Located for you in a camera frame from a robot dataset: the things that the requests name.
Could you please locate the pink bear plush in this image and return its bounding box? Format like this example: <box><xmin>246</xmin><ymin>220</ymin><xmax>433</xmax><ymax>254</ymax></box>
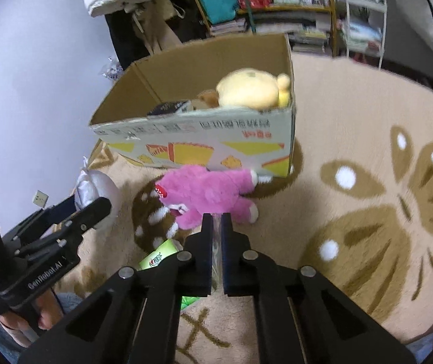
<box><xmin>155</xmin><ymin>165</ymin><xmax>258</xmax><ymax>230</ymax></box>

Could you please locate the wooden bookshelf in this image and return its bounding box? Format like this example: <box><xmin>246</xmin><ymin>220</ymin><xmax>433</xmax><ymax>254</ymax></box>
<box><xmin>178</xmin><ymin>0</ymin><xmax>341</xmax><ymax>58</ymax></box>

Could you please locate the stack of books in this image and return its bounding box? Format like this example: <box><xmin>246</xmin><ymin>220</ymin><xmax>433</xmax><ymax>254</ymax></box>
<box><xmin>208</xmin><ymin>11</ymin><xmax>333</xmax><ymax>56</ymax></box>

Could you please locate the beige patterned carpet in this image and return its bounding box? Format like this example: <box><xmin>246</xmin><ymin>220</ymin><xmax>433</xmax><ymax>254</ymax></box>
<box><xmin>55</xmin><ymin>53</ymin><xmax>433</xmax><ymax>363</ymax></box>

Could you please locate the open cardboard box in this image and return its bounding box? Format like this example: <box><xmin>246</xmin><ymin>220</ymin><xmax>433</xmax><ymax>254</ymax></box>
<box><xmin>89</xmin><ymin>34</ymin><xmax>295</xmax><ymax>177</ymax></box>

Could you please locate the person's left hand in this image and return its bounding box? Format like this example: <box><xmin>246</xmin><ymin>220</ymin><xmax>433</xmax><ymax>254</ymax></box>
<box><xmin>0</xmin><ymin>290</ymin><xmax>64</xmax><ymax>348</ymax></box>

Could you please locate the plastic bag of toys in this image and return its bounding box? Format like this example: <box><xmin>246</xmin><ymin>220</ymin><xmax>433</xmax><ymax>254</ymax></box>
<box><xmin>100</xmin><ymin>57</ymin><xmax>124</xmax><ymax>82</ymax></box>

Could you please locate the white-haired purple doll plush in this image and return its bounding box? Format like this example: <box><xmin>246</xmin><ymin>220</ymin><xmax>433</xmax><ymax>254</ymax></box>
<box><xmin>74</xmin><ymin>157</ymin><xmax>122</xmax><ymax>231</ymax></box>

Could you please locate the green pole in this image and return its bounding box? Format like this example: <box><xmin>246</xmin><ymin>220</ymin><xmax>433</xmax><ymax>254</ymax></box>
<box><xmin>244</xmin><ymin>0</ymin><xmax>257</xmax><ymax>35</ymax></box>

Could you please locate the yellow bear plush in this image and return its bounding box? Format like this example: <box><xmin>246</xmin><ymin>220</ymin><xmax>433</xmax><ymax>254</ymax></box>
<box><xmin>216</xmin><ymin>68</ymin><xmax>291</xmax><ymax>110</ymax></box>

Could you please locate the green tissue pack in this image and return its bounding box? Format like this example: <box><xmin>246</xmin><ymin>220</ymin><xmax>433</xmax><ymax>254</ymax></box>
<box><xmin>138</xmin><ymin>239</ymin><xmax>198</xmax><ymax>311</ymax></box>

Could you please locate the beige trench coat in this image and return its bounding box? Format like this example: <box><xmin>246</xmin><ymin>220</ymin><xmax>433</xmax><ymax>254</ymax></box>
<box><xmin>132</xmin><ymin>0</ymin><xmax>182</xmax><ymax>55</ymax></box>

